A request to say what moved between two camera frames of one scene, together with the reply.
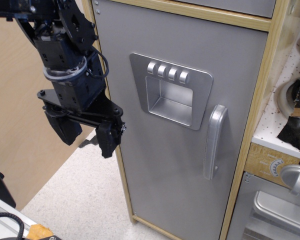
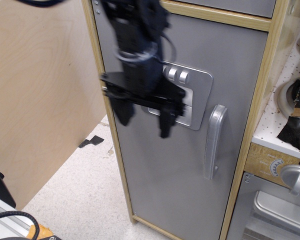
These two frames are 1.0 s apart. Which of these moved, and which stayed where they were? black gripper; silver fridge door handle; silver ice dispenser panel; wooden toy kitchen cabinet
Moved: black gripper
Stayed: silver ice dispenser panel; silver fridge door handle; wooden toy kitchen cabinet
